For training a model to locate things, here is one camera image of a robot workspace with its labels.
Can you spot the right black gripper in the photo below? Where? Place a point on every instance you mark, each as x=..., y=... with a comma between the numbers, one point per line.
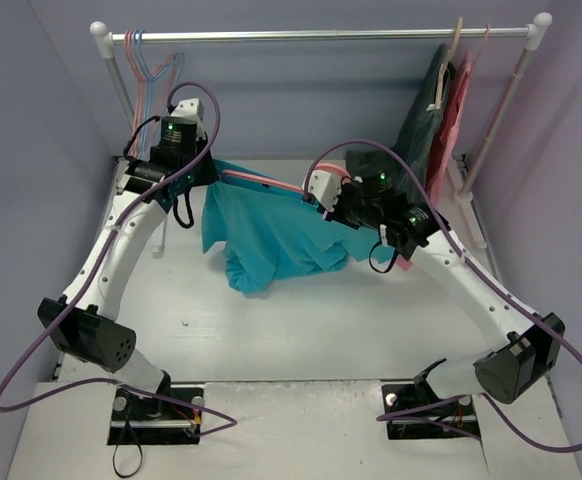
x=346, y=211

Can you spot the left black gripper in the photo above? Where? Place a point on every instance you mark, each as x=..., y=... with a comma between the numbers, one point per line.
x=191, y=176

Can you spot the pink plastic hanger front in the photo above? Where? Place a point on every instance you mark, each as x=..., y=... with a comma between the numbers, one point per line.
x=270, y=182

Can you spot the teal t shirt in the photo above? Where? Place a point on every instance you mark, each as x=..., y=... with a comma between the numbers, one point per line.
x=270, y=234

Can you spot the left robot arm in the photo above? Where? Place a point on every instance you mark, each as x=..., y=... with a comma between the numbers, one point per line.
x=88, y=308

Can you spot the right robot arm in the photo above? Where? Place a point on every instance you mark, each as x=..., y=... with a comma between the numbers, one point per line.
x=522, y=346

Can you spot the dark green t shirt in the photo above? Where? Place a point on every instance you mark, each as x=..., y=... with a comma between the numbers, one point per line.
x=417, y=133

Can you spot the blue plastic hanger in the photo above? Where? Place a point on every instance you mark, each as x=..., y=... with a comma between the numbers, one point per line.
x=148, y=90

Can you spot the pink t shirt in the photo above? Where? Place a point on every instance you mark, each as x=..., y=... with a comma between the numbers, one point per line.
x=446, y=137

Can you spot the wooden hanger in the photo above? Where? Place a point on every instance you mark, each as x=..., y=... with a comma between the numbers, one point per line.
x=437, y=103

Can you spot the pink hanger on right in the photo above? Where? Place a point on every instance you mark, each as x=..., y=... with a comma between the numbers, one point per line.
x=485, y=40

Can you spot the white metal clothes rack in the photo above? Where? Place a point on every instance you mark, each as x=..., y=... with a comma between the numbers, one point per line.
x=462, y=179

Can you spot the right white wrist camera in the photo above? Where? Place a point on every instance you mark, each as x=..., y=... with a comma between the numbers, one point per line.
x=324, y=187

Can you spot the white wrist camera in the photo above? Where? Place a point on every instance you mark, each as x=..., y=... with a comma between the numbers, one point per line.
x=191, y=112
x=324, y=187

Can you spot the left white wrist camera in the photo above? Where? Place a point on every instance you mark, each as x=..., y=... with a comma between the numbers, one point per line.
x=191, y=112

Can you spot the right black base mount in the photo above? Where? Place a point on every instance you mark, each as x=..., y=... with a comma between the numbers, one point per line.
x=414, y=412

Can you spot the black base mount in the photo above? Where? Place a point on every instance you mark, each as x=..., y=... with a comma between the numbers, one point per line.
x=414, y=412
x=144, y=421

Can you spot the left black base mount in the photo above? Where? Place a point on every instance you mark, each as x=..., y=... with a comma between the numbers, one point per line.
x=144, y=421

